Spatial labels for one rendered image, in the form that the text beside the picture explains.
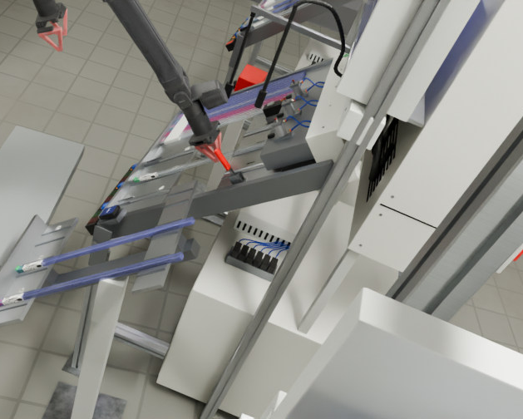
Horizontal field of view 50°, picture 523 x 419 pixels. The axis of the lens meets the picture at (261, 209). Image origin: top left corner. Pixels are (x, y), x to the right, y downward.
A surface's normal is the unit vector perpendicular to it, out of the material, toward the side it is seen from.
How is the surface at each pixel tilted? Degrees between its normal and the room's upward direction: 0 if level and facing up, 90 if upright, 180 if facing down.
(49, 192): 0
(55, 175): 0
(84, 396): 90
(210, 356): 90
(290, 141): 45
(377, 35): 90
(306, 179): 90
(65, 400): 0
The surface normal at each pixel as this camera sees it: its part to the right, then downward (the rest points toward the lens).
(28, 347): 0.32, -0.69
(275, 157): -0.24, 0.60
